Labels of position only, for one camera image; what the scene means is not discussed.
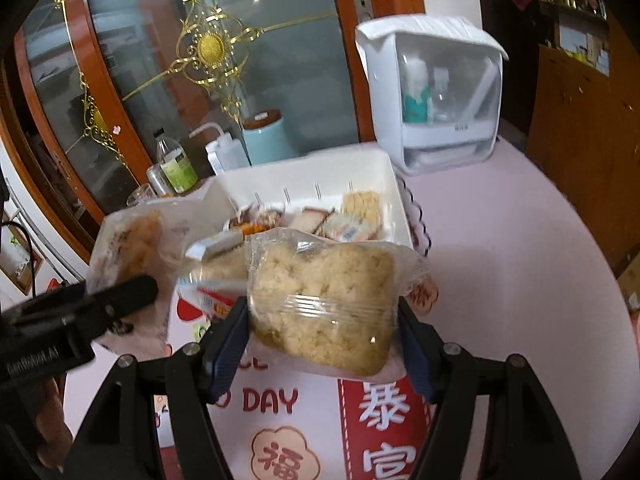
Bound pale fried snack packet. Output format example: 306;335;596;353
86;199;211;358

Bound orange snack packet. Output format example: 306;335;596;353
227;202;283;234

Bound pale noodle cake packet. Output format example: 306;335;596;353
342;189;383;223

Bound wooden shelf cabinet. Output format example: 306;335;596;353
525;0;640;276

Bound small metal can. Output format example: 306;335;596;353
146;164;173;197

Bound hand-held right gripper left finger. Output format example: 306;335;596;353
62;296;251;480

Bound orange-framed glass door gold ornament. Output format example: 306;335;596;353
75;0;426;201

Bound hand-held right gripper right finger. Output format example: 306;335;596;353
397;297;581;480

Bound teal ceramic jar brown lid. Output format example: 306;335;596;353
241;109;301;166

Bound snack packets on table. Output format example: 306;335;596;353
176;232;251;322

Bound clear glass jar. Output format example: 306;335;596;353
126;182;155;207

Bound white squeeze bottle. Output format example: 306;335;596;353
189;122;251;176

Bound white snack packet blue print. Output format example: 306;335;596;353
322;210;381;242

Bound glass bottle green label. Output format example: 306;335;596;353
152;128;199;195

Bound black wire basket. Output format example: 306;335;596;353
395;174;432;258

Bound white plastic bin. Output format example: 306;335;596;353
202;142;416;256

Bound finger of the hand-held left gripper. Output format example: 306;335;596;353
75;274;160;333

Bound pale crumbly cake clear wrapper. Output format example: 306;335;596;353
247;227;440;378

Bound white storage box clear front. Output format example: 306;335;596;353
355;15;510;177

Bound cardboard box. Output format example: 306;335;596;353
617;260;640;311

